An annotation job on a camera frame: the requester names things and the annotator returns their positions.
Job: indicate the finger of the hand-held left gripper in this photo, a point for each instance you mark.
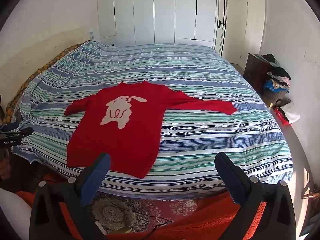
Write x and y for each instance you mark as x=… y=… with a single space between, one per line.
x=11 y=126
x=26 y=131

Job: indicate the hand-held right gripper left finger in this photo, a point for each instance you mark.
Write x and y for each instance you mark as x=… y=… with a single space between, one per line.
x=96 y=180

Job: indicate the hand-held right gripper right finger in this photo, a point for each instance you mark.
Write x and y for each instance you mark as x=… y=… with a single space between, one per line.
x=230 y=180

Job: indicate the red sweater with white rabbit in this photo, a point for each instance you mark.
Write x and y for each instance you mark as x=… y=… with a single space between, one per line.
x=120 y=142

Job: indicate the pile of clothes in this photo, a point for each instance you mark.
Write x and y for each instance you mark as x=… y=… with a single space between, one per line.
x=277 y=77

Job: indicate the patterned carpet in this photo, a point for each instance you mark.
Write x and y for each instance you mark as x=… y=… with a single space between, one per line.
x=112 y=215

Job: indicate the blue green striped duvet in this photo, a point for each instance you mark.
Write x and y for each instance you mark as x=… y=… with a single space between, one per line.
x=200 y=142

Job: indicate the orange patterned bed sheet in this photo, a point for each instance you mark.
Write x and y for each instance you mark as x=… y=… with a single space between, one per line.
x=41 y=70

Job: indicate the white cloth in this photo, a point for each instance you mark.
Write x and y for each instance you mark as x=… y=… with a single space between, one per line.
x=12 y=212

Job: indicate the red bag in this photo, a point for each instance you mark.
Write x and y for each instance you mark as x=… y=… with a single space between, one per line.
x=281 y=116

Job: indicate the beige headboard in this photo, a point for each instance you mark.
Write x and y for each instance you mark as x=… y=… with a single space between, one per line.
x=37 y=47

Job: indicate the white bag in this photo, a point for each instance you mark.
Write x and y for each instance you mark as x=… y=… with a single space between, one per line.
x=291 y=112

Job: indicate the brown box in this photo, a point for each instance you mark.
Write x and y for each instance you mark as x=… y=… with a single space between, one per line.
x=275 y=96

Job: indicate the dark wooden nightstand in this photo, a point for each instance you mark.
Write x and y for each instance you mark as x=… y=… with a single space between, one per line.
x=255 y=72

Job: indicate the white door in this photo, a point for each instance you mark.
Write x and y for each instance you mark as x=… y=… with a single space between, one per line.
x=235 y=25

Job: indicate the white wardrobe doors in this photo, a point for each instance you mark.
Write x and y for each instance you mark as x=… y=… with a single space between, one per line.
x=162 y=10

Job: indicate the wall outlet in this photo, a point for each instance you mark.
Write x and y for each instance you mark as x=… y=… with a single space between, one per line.
x=91 y=35

